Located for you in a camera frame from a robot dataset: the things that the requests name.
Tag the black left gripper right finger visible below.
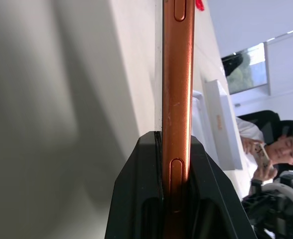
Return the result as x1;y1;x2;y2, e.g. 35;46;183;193
186;133;256;239

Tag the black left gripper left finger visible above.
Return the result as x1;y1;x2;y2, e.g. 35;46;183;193
103;130;165;239

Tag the orange smartphone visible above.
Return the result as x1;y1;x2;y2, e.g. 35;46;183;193
160;0;196;239

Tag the phone with patterned case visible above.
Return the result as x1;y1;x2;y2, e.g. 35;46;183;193
251;142;272;168

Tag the white phone box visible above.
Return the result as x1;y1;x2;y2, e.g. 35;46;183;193
203;79;245;172

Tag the white phone box base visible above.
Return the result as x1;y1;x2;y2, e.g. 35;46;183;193
191;90;208;142

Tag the person's hand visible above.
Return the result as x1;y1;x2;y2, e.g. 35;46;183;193
243;138;278;182

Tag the person in white shirt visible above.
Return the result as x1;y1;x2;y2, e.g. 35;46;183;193
235;116;293;194

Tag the black office chair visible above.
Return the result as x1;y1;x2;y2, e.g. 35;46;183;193
237;109;293;150

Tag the dark glass window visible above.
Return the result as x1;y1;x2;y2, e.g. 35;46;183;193
220;42;270;96

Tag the red tassel ornament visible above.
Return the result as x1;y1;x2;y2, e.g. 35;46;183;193
194;0;206;12

